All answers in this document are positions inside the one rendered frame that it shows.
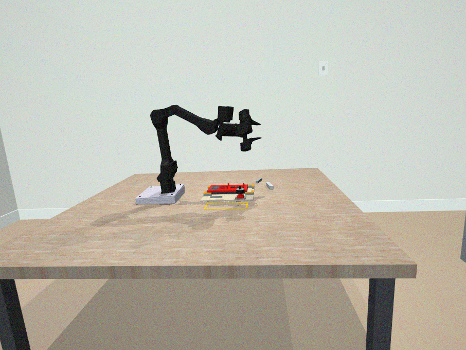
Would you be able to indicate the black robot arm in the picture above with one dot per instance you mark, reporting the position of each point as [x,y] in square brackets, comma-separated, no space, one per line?
[159,118]

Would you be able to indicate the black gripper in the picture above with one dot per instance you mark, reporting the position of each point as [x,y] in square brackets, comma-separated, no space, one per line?
[246,144]

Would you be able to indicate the cream flat base plate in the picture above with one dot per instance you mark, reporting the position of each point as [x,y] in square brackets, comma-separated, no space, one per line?
[248,196]

